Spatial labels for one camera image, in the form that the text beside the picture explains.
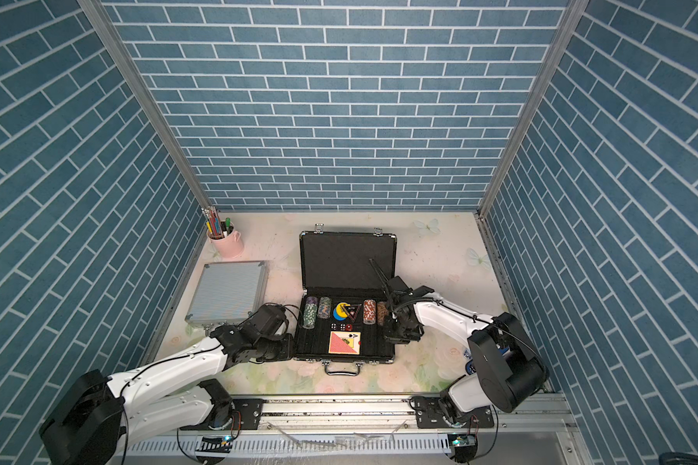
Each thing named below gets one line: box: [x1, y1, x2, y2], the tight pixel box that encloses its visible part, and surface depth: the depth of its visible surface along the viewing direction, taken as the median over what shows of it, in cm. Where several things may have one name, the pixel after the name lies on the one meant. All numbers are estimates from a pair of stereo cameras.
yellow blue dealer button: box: [332, 302, 351, 321], surface depth 92 cm
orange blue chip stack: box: [377, 301, 389, 327], surface depth 90 cm
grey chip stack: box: [317, 296, 333, 319], surface depth 91 cm
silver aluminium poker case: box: [184, 260, 269, 327], surface depth 93 cm
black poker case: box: [293, 223, 398, 377], surface depth 90 cm
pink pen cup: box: [206, 220, 245, 259], surface depth 104 cm
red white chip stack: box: [362, 298, 378, 326], surface depth 90 cm
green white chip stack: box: [302, 296, 318, 330], surface depth 90 cm
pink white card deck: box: [328, 330, 362, 356], surface depth 86 cm
